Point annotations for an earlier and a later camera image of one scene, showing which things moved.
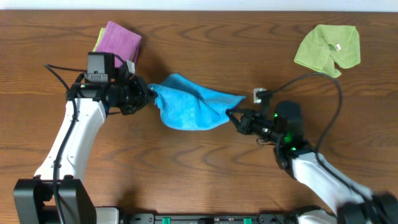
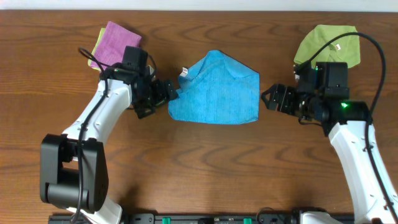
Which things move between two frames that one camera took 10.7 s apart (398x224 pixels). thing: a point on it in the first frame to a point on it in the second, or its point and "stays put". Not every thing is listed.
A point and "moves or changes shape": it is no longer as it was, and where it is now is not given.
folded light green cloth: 99,39 stays put
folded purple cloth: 121,42 stays put
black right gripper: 239,126 to 277,89
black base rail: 261,218 stays put
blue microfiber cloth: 185,104 moves or changes shape
